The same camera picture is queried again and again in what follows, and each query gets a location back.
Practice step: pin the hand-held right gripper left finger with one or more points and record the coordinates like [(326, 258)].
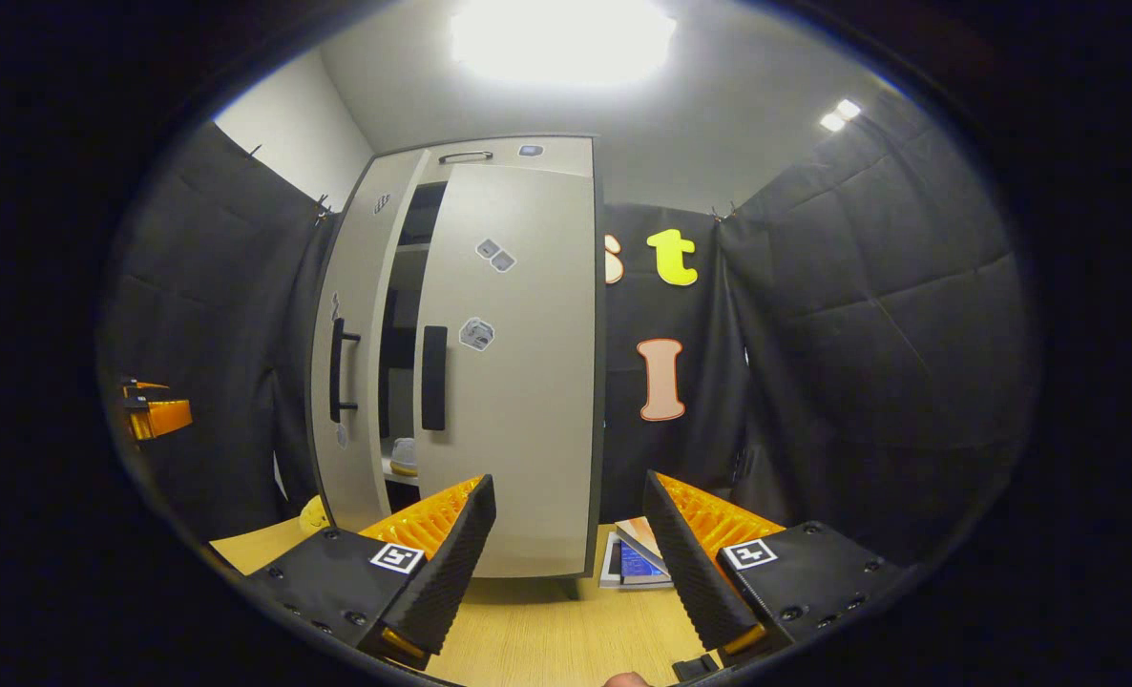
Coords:
[(456, 563)]

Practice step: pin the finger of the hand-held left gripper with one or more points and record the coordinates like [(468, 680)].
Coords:
[(136, 420), (141, 386)]

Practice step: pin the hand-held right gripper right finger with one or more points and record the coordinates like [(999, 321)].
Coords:
[(685, 553)]

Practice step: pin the white striped shoe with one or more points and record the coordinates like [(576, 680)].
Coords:
[(404, 456)]

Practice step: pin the grey shoe cabinet door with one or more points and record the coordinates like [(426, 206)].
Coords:
[(361, 286), (528, 382)]

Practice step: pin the grey shoe cabinet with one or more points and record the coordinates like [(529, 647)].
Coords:
[(399, 358)]

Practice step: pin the grey cabinet drawer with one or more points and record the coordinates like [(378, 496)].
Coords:
[(566, 159)]

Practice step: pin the blue cover book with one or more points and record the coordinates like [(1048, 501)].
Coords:
[(642, 563)]

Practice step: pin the peach cover book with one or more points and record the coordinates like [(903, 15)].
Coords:
[(638, 532)]

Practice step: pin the black quilted backdrop cloth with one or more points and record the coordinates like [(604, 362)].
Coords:
[(213, 315), (890, 315)]

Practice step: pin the yellow soft bundle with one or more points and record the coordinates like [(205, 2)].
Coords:
[(315, 515)]

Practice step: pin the small ceiling light panel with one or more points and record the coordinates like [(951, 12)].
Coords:
[(841, 114)]

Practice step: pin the large ceiling light panel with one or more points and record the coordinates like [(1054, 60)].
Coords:
[(561, 38)]

